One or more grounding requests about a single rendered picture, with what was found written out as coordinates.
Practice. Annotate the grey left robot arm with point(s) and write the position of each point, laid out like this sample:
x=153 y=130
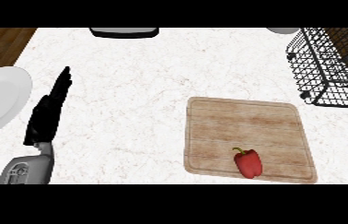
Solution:
x=28 y=169

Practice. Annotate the wooden cutting board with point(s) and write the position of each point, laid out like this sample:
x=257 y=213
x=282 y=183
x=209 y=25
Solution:
x=246 y=132

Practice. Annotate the red bell pepper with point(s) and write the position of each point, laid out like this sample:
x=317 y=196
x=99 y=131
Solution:
x=248 y=163

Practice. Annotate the grey round object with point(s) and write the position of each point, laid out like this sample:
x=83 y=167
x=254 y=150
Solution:
x=283 y=30

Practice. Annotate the white plate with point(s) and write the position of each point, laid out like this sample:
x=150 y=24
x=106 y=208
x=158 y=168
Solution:
x=10 y=94

